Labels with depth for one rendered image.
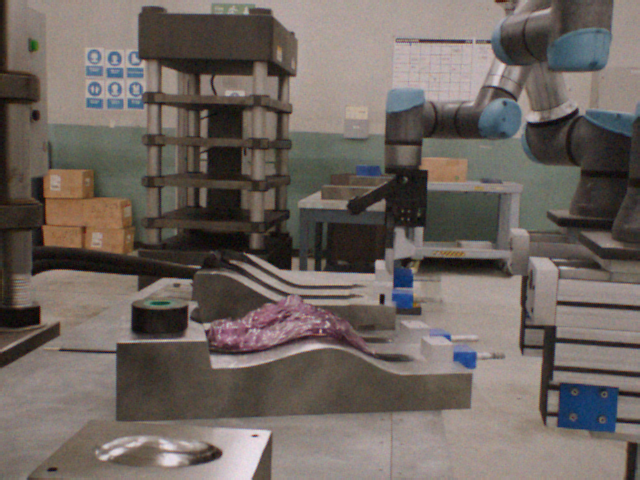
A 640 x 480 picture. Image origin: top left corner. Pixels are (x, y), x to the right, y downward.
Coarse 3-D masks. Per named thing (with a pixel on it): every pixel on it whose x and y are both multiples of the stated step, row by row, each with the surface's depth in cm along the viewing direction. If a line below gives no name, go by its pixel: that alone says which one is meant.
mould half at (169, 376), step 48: (144, 336) 106; (192, 336) 107; (384, 336) 133; (144, 384) 104; (192, 384) 105; (240, 384) 107; (288, 384) 108; (336, 384) 110; (384, 384) 111; (432, 384) 112
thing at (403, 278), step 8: (376, 264) 158; (384, 264) 158; (376, 272) 156; (384, 272) 156; (392, 272) 156; (400, 272) 157; (408, 272) 158; (376, 280) 157; (384, 280) 156; (392, 280) 156; (400, 280) 156; (408, 280) 156; (416, 280) 158; (424, 280) 158; (432, 280) 157; (440, 280) 157; (392, 288) 157; (408, 288) 157
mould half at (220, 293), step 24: (240, 264) 157; (264, 264) 166; (168, 288) 167; (192, 288) 145; (216, 288) 144; (240, 288) 144; (264, 288) 148; (288, 288) 157; (216, 312) 145; (240, 312) 145; (336, 312) 143; (360, 312) 142; (384, 312) 142
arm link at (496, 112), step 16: (528, 0) 151; (496, 64) 149; (496, 80) 148; (512, 80) 147; (480, 96) 149; (496, 96) 147; (512, 96) 148; (464, 112) 150; (480, 112) 147; (496, 112) 144; (512, 112) 145; (464, 128) 151; (480, 128) 147; (496, 128) 145; (512, 128) 146
